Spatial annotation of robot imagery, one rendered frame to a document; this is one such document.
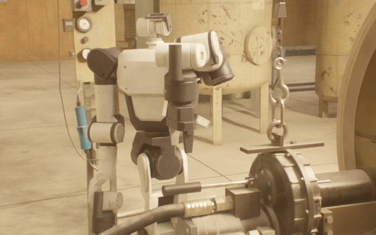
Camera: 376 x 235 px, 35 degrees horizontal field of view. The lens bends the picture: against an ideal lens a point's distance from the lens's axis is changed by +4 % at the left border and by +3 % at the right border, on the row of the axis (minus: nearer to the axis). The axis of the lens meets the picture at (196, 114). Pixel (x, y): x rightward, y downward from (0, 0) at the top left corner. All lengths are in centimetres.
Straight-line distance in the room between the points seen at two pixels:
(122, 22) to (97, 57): 848
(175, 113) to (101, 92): 72
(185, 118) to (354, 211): 60
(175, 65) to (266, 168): 45
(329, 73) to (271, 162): 617
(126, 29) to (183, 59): 908
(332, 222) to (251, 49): 474
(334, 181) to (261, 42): 479
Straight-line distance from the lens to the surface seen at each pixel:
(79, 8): 334
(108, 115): 226
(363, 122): 293
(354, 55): 279
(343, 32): 774
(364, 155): 295
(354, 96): 279
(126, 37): 1061
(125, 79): 213
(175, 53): 152
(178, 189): 164
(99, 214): 227
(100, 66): 223
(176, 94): 156
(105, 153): 228
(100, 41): 344
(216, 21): 634
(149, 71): 208
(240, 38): 642
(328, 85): 789
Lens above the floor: 147
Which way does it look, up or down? 10 degrees down
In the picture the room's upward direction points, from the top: 1 degrees counter-clockwise
